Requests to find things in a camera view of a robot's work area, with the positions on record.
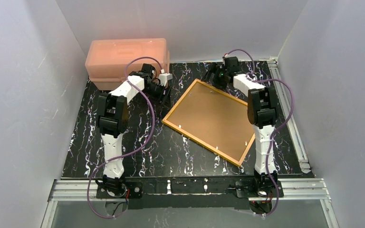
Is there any yellow wooden picture frame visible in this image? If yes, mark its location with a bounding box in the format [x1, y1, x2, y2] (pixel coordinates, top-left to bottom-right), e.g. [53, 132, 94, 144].
[162, 78, 256, 167]

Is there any pink plastic storage box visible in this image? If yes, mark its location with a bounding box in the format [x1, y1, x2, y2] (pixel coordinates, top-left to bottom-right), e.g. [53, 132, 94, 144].
[85, 38, 170, 91]

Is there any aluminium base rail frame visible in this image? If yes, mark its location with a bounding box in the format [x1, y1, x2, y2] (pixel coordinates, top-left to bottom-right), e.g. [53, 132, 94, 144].
[40, 57, 341, 228]

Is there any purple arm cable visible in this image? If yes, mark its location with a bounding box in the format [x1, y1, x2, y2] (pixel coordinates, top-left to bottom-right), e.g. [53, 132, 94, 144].
[86, 57, 165, 219]
[226, 48, 295, 218]

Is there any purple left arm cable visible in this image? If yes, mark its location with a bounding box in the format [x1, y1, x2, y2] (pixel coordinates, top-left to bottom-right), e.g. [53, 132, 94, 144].
[86, 57, 165, 219]

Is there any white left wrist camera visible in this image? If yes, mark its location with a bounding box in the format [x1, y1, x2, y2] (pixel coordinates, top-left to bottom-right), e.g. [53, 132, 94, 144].
[157, 69, 173, 87]

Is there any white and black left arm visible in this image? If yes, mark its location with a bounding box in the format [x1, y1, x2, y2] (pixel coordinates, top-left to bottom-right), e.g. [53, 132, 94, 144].
[96, 64, 173, 194]

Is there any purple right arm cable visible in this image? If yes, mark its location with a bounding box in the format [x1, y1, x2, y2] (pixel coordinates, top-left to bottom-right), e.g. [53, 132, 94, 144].
[226, 48, 295, 218]

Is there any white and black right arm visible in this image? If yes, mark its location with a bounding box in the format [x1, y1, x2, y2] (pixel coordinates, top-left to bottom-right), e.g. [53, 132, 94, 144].
[202, 54, 278, 194]

